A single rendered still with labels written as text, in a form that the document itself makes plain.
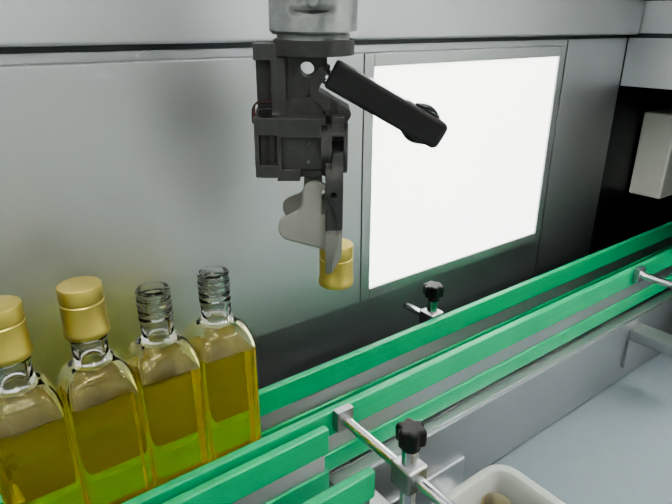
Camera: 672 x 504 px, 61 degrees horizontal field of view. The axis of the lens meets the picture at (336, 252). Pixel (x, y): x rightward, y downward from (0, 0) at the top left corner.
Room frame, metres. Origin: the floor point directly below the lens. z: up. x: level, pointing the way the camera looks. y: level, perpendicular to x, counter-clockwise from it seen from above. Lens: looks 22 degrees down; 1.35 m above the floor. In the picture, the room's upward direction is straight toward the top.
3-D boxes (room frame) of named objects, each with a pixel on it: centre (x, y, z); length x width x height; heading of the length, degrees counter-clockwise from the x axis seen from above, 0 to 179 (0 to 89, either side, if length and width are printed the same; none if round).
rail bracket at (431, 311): (0.75, -0.13, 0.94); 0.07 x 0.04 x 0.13; 37
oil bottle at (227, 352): (0.48, 0.11, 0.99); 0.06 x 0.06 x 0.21; 37
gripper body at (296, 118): (0.52, 0.03, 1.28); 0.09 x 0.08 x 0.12; 91
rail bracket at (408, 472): (0.45, -0.06, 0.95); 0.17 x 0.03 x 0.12; 37
